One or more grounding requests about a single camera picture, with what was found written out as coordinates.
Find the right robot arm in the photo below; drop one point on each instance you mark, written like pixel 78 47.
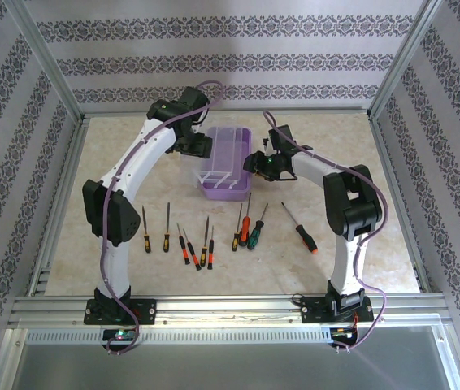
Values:
pixel 348 260

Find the grey metal sheet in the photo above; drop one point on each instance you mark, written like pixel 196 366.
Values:
pixel 230 365

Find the aluminium front frame rail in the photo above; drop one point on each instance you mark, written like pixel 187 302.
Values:
pixel 230 313

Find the aluminium rear frame rail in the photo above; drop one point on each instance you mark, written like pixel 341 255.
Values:
pixel 213 111

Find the long black orange screwdriver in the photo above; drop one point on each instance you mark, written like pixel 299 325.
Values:
pixel 306 239

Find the aluminium frame post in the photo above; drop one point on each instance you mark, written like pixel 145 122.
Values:
pixel 50 57
pixel 408 57

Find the purple plastic toolbox base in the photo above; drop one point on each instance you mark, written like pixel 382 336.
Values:
pixel 230 197

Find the aluminium side frame rail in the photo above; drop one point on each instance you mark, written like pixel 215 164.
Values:
pixel 71 162
pixel 393 183

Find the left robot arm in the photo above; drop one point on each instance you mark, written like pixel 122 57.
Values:
pixel 132 162

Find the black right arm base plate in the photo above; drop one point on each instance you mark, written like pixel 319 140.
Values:
pixel 313 310

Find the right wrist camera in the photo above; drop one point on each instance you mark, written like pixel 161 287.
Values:
pixel 266 143

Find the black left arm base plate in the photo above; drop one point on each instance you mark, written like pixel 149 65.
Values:
pixel 146 310

